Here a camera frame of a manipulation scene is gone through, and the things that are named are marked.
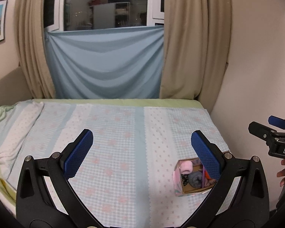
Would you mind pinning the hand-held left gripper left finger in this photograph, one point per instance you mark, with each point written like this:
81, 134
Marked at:
78, 156

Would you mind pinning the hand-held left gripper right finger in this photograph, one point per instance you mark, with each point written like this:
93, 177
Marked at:
205, 159

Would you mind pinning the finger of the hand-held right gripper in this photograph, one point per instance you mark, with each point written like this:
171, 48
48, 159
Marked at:
279, 122
260, 129

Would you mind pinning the pink sock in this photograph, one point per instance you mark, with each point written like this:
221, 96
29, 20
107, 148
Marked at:
186, 167

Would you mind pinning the grey sock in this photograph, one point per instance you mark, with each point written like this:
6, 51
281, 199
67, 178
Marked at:
196, 179

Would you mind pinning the dark patterned sock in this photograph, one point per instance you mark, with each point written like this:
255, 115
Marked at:
184, 180

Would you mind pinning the pink patterned cardboard box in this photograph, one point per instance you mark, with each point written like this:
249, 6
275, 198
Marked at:
194, 191

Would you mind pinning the person's right hand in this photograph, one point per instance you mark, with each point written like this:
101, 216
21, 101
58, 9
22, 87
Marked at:
282, 173

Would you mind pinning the light blue dotted blanket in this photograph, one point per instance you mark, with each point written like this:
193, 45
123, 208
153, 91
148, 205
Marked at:
123, 147

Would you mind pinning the light blue hanging sheet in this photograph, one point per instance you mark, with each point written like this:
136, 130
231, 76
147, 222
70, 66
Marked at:
104, 64

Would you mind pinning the grey beige headboard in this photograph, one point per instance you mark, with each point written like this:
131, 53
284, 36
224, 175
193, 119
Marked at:
9, 85

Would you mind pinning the beige curtain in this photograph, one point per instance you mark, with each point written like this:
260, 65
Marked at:
194, 40
30, 40

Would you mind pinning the white framed window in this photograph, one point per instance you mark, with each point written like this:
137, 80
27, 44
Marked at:
154, 0

